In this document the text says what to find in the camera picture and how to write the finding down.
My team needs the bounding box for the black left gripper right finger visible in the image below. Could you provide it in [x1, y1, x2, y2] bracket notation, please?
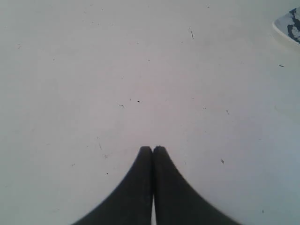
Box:
[152, 146, 238, 225]

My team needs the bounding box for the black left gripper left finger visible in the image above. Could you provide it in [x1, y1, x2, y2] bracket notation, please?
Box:
[75, 146, 153, 225]

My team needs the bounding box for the white plate with blue paint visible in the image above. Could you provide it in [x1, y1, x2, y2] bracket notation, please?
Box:
[272, 7, 300, 46]

